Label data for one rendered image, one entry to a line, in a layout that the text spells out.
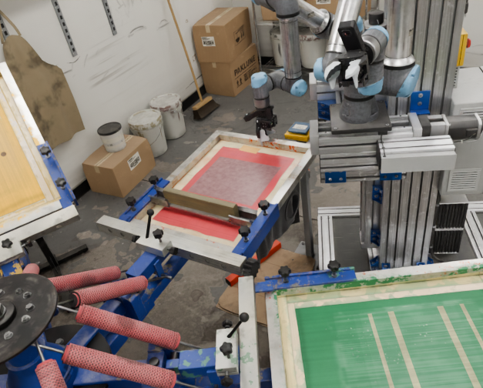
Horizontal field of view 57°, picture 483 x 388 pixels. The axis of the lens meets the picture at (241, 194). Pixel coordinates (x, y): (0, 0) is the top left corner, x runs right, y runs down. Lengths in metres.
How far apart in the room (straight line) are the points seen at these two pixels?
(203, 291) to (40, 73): 1.98
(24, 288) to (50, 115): 2.51
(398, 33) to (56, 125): 2.79
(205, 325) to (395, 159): 1.52
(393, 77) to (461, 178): 0.72
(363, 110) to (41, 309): 1.28
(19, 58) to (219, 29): 2.10
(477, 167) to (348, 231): 0.95
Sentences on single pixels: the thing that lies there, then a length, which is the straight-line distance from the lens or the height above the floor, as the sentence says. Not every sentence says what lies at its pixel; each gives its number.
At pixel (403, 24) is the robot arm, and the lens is 1.63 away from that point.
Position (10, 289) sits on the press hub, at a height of 1.31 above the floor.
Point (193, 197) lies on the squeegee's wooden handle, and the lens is 1.84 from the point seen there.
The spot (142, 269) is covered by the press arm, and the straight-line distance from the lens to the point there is 1.63.
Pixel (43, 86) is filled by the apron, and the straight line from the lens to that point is 3.68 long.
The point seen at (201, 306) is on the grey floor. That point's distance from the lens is 2.82.
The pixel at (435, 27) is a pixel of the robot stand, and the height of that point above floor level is 1.53.
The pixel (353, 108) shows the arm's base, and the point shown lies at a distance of 1.78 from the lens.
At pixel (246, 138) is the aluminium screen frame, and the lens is 2.30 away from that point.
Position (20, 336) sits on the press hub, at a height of 1.31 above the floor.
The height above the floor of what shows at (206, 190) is 0.96.
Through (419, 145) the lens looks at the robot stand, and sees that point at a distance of 1.82.
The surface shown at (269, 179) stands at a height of 0.96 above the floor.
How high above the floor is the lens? 2.14
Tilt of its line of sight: 37 degrees down
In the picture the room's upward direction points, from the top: 11 degrees counter-clockwise
